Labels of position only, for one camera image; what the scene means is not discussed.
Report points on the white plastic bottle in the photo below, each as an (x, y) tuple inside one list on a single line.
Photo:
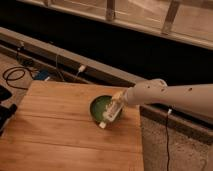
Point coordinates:
[(109, 115)]

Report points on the grey metal floor rail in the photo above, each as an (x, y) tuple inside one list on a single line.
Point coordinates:
[(47, 56)]

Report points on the white plug on rail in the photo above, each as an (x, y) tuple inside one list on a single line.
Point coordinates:
[(81, 69)]

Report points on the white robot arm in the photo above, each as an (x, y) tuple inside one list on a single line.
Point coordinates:
[(195, 99)]

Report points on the metal window frame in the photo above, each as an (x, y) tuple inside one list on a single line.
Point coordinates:
[(187, 21)]

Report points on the blue box on floor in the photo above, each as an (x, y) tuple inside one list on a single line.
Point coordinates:
[(42, 75)]

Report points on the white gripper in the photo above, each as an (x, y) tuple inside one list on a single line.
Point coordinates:
[(119, 99)]

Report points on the green ceramic bowl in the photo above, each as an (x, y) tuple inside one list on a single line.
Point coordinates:
[(98, 106)]

